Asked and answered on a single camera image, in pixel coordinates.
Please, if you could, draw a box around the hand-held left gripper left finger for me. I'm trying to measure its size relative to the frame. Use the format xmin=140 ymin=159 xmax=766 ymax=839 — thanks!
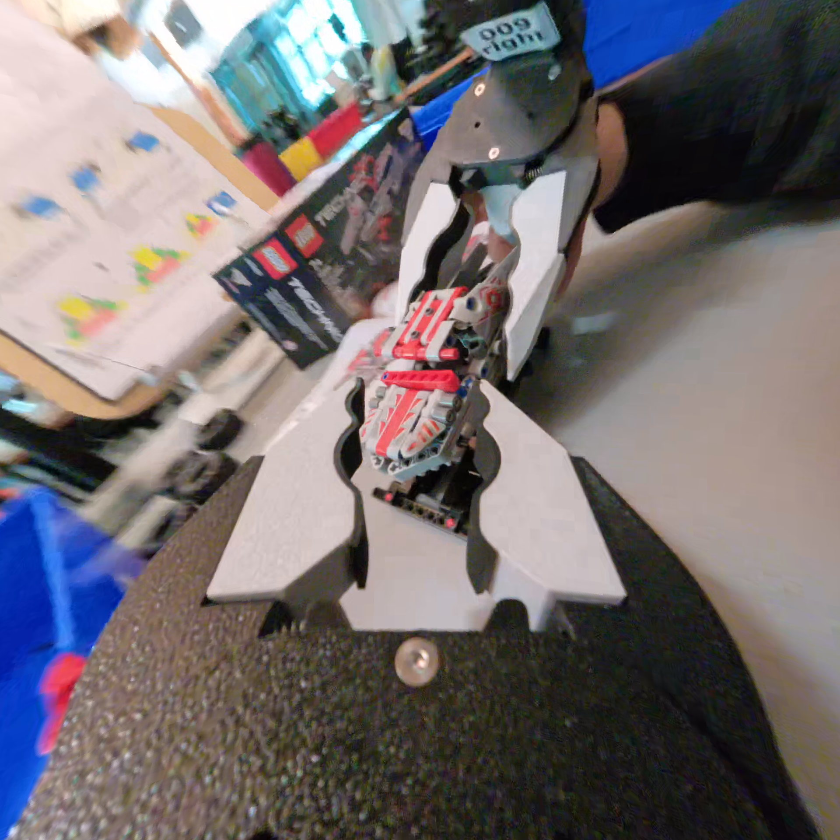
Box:
xmin=205 ymin=377 xmax=370 ymax=608

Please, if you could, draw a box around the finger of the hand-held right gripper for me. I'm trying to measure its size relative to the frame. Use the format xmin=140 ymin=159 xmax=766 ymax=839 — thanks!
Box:
xmin=392 ymin=181 xmax=468 ymax=324
xmin=500 ymin=169 xmax=569 ymax=383

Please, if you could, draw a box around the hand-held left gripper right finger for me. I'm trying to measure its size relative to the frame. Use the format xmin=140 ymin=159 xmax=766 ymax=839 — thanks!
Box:
xmin=465 ymin=379 xmax=629 ymax=632

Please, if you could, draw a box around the grey red toy truck model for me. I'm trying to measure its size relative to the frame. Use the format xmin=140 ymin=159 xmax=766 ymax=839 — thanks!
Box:
xmin=356 ymin=259 xmax=514 ymax=540

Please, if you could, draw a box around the person's right forearm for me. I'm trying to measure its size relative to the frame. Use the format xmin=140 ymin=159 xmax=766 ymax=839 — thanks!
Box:
xmin=591 ymin=0 xmax=840 ymax=235

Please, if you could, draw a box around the white desk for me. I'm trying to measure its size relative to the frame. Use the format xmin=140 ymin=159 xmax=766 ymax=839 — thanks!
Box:
xmin=249 ymin=197 xmax=840 ymax=840

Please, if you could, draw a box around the black toy set box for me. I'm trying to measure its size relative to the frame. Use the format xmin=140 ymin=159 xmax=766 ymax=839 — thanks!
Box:
xmin=212 ymin=107 xmax=429 ymax=370

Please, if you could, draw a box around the black toy tire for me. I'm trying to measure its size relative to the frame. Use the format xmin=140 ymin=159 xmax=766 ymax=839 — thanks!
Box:
xmin=161 ymin=451 xmax=238 ymax=503
xmin=196 ymin=409 xmax=245 ymax=452

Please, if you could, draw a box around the building instruction booklet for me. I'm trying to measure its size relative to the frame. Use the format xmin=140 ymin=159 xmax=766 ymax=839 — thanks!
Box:
xmin=262 ymin=318 xmax=408 ymax=460

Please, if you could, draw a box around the red storage bin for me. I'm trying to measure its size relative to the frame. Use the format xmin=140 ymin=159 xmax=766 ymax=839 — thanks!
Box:
xmin=307 ymin=101 xmax=365 ymax=158

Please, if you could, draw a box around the blue plastic bin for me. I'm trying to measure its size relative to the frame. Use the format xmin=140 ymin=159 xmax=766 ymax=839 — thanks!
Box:
xmin=410 ymin=0 xmax=746 ymax=152
xmin=0 ymin=486 xmax=148 ymax=824

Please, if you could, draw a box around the yellow storage bin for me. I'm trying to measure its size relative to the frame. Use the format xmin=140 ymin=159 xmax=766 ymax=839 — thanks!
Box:
xmin=279 ymin=136 xmax=327 ymax=183

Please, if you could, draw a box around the maroon storage bin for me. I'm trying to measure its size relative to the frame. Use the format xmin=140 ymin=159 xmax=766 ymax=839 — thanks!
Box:
xmin=239 ymin=141 xmax=296 ymax=198

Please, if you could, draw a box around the red plastic piece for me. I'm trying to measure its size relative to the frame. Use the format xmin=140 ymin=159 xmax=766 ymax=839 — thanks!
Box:
xmin=36 ymin=651 xmax=88 ymax=756

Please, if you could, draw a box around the white poster board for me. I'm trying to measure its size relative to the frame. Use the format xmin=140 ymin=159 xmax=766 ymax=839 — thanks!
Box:
xmin=0 ymin=0 xmax=280 ymax=421

